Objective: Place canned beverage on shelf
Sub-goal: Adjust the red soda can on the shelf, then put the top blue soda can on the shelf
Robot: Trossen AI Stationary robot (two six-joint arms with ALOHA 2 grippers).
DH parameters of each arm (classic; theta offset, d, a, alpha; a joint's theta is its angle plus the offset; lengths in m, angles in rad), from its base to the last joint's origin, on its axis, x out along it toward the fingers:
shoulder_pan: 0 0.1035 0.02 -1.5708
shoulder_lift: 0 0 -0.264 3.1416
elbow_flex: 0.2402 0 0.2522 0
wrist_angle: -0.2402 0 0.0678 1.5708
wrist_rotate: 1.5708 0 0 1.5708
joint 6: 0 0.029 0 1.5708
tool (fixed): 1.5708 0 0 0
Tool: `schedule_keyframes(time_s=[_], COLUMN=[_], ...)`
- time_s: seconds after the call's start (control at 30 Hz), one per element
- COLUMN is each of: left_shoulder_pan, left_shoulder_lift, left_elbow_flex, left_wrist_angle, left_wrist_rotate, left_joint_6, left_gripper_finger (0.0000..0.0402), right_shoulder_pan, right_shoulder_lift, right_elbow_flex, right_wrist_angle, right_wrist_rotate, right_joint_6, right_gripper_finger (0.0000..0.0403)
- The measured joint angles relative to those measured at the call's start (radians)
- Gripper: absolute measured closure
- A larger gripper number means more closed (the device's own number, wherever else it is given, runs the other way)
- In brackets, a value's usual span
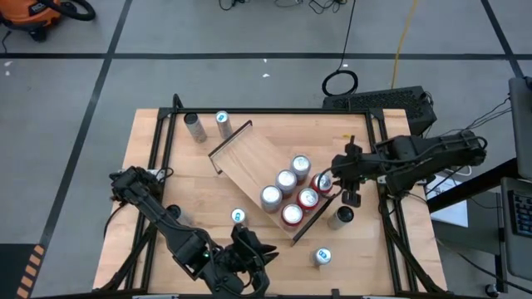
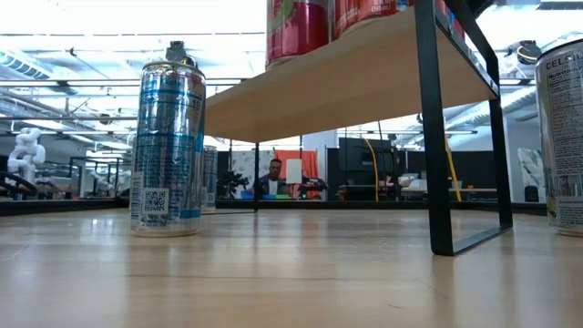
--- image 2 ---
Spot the black curved cable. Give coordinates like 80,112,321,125
0,170,39,198

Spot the silver red Spindrift can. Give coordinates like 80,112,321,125
265,0,332,70

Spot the striped ceiling duct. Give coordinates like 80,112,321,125
0,48,55,82

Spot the orange cloth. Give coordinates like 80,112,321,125
272,149,322,200

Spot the wooden shelf with black legs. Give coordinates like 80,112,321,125
203,0,515,257

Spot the black round ceiling fixture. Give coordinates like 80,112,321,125
506,39,544,66

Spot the person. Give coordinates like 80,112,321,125
257,158,292,200

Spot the white paper sheet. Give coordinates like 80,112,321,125
285,158,303,185

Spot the black ceiling camera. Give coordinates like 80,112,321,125
164,39,198,65

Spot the thin curved yellow cable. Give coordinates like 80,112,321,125
363,138,381,202

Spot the silver blue slim can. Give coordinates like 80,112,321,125
129,60,207,238
199,144,220,214

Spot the white Celsius slim can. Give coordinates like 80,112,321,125
535,38,583,239

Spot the white wrapped object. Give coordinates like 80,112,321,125
517,146,547,203

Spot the black partition wall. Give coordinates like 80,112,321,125
394,149,497,202

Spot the black cabinet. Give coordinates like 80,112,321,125
324,136,398,201

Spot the wooden desk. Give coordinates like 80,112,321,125
399,185,497,194

